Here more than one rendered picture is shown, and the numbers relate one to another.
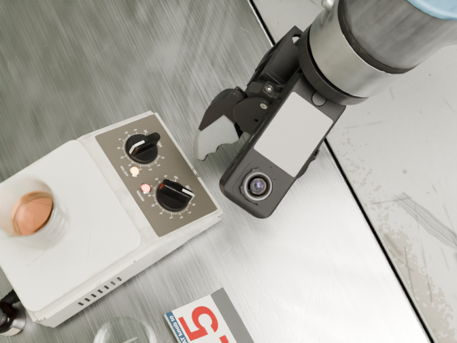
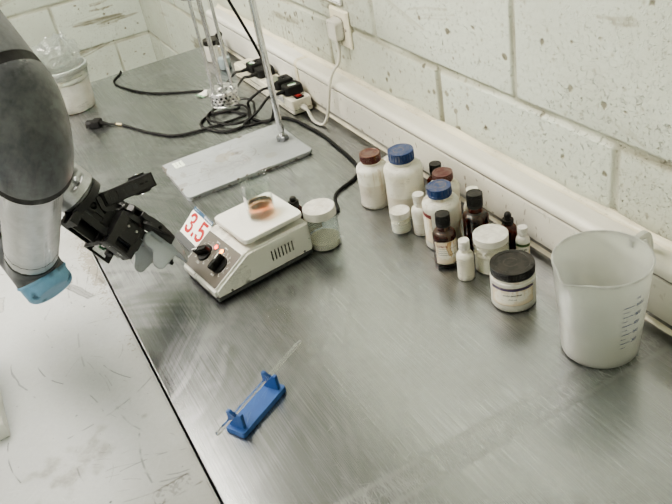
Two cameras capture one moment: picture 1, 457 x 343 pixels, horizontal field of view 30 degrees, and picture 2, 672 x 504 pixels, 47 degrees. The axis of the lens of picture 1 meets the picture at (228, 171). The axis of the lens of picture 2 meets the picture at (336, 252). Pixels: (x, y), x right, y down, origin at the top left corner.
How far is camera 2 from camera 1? 138 cm
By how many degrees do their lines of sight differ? 71
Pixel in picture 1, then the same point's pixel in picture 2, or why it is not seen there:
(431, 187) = (72, 303)
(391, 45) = not seen: hidden behind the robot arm
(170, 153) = (206, 273)
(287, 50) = (112, 227)
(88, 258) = (240, 208)
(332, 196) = (126, 291)
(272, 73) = (120, 212)
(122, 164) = (227, 251)
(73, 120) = (269, 295)
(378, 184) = (100, 299)
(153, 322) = not seen: hidden behind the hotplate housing
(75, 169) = (246, 231)
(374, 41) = not seen: hidden behind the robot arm
